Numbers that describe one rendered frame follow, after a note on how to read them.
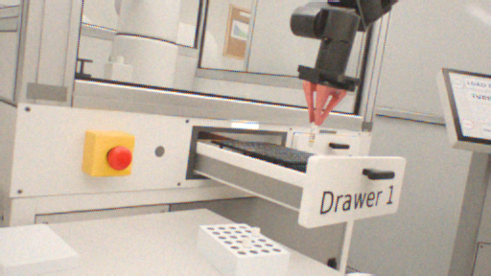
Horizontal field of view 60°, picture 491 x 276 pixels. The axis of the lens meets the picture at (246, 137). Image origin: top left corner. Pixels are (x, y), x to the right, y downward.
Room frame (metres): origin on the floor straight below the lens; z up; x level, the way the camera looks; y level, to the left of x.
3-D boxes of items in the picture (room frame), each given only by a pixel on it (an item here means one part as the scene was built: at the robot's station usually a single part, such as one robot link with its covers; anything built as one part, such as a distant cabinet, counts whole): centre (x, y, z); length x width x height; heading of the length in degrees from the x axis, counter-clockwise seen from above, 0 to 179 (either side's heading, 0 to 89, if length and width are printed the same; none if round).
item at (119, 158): (0.69, 0.20, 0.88); 0.04 x 0.03 x 0.04; 134
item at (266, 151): (0.89, -0.07, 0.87); 0.22 x 0.18 x 0.06; 44
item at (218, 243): (0.61, -0.02, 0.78); 0.12 x 0.08 x 0.04; 32
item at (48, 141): (1.33, 0.31, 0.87); 1.02 x 0.95 x 0.14; 134
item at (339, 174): (0.74, -0.21, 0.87); 0.29 x 0.02 x 0.11; 134
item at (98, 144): (0.71, 0.22, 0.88); 0.07 x 0.05 x 0.07; 134
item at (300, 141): (1.18, -0.23, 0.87); 0.29 x 0.02 x 0.11; 134
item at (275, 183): (0.89, -0.06, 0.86); 0.40 x 0.26 x 0.06; 44
